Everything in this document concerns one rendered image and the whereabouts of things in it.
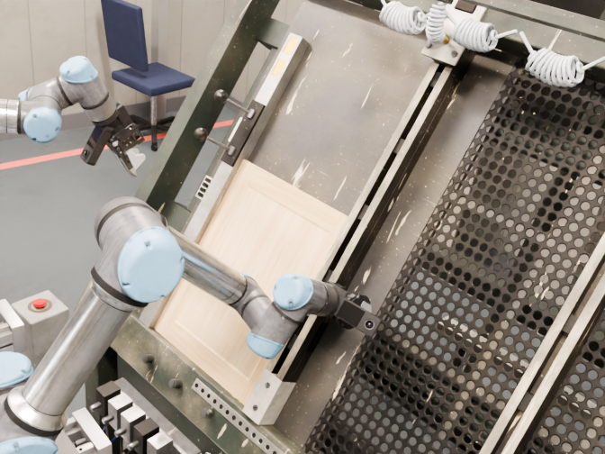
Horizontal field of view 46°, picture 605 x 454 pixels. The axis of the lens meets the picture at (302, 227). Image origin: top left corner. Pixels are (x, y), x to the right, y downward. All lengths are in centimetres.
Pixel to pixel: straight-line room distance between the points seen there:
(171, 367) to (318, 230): 57
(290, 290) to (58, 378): 47
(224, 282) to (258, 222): 50
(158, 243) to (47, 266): 287
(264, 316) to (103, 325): 38
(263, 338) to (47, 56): 416
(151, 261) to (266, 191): 84
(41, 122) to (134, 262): 56
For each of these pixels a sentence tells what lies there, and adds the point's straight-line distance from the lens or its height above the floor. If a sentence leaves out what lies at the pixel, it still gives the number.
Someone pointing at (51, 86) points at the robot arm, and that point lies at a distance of 180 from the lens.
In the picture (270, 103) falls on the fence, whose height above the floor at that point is 152.
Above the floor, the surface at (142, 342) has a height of 87.
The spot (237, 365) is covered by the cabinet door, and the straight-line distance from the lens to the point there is 195.
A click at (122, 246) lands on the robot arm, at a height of 159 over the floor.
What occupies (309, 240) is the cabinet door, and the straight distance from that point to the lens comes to 188.
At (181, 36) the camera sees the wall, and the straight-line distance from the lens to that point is 590.
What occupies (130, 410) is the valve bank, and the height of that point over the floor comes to 76.
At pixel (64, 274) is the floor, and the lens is 397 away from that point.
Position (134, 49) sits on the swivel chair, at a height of 69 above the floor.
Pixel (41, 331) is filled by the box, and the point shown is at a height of 89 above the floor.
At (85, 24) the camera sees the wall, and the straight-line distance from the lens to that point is 549.
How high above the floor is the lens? 224
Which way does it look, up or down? 30 degrees down
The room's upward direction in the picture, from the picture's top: 8 degrees clockwise
